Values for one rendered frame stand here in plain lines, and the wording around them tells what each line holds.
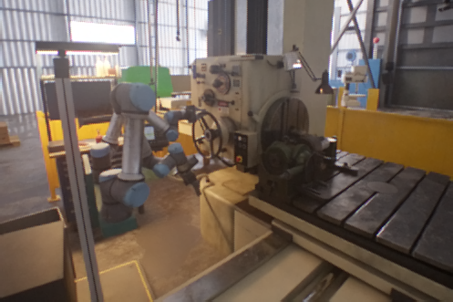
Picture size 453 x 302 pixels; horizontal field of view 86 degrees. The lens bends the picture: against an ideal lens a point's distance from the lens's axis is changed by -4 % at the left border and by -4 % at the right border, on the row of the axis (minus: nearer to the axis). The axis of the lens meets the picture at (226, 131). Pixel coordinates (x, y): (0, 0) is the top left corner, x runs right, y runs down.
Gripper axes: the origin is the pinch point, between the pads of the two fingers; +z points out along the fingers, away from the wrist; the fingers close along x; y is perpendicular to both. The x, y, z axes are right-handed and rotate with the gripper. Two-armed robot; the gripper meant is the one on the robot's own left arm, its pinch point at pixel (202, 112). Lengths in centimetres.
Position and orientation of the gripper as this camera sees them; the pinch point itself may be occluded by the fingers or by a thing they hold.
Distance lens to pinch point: 193.8
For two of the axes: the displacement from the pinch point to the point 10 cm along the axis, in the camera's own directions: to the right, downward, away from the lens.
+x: 1.2, 9.9, 0.9
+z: 7.5, -1.5, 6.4
